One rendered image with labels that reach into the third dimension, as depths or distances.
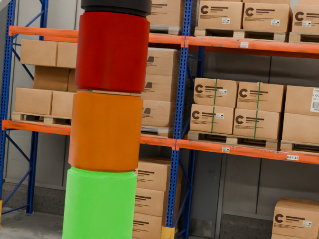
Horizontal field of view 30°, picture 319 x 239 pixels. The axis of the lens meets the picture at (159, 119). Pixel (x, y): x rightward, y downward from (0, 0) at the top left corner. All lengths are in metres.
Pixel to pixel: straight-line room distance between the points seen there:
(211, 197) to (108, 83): 9.04
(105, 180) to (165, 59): 7.77
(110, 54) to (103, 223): 0.11
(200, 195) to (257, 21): 3.00
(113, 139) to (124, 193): 0.04
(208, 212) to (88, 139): 9.08
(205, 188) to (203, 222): 0.54
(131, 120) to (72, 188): 0.06
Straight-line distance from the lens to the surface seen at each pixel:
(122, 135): 0.41
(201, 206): 9.49
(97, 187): 0.41
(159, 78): 8.18
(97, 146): 0.40
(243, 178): 9.36
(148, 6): 0.42
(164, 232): 8.26
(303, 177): 9.26
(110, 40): 0.40
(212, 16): 8.14
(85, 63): 0.41
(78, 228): 0.42
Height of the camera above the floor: 2.28
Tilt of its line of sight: 3 degrees down
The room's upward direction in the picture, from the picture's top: 5 degrees clockwise
